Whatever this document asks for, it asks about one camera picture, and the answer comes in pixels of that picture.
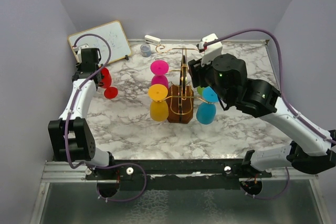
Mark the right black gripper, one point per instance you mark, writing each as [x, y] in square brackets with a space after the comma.
[197, 71]

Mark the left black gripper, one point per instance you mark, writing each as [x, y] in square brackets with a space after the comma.
[79, 66]

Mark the green plastic wine glass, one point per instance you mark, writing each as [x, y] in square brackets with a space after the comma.
[200, 90]

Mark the blue plastic wine glass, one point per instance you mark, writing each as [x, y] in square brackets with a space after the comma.
[207, 110]

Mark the red plastic wine glass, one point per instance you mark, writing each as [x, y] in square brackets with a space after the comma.
[110, 92]

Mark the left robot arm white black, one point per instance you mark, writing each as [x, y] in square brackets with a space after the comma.
[70, 135]

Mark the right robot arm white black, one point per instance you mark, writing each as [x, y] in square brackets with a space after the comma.
[310, 149]

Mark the magenta plastic wine glass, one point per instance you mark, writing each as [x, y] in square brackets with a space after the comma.
[159, 68]

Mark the yellow plastic wine glass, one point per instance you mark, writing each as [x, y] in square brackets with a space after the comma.
[158, 108]

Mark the white whiteboard eraser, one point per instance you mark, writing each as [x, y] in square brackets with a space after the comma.
[152, 40]

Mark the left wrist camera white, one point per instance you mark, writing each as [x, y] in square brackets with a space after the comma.
[77, 51]

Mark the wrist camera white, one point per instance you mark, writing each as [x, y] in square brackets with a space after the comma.
[77, 51]
[211, 51]

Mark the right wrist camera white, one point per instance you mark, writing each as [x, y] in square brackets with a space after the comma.
[211, 51]

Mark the gold wire wine glass rack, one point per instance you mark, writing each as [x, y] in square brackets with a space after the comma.
[180, 97]

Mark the small whiteboard gold frame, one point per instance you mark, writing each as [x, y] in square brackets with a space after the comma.
[112, 33]

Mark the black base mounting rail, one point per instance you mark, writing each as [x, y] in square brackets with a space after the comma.
[174, 174]

